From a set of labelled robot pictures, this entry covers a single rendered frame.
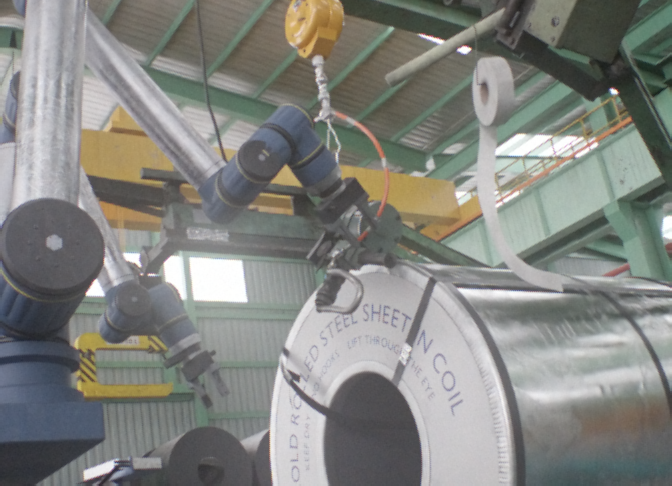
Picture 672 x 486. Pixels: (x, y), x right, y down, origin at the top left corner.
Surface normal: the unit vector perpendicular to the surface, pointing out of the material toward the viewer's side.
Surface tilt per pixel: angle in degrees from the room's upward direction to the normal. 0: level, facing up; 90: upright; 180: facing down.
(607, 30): 145
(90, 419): 90
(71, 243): 90
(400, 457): 95
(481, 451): 90
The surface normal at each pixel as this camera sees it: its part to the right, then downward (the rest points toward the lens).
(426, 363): -0.82, -0.07
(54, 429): 0.53, -0.39
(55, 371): 0.86, -0.31
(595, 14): 0.44, 0.52
